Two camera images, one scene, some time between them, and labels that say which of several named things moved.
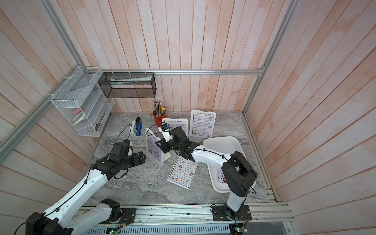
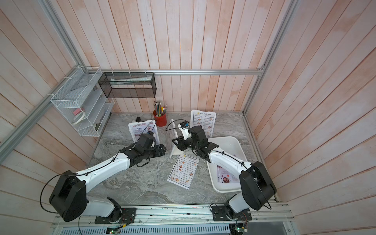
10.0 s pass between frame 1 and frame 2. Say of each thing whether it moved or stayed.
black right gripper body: moved
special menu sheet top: moved
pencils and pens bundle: stayed
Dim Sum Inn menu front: stayed
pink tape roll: stayed
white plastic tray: stayed
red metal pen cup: stayed
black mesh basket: stayed
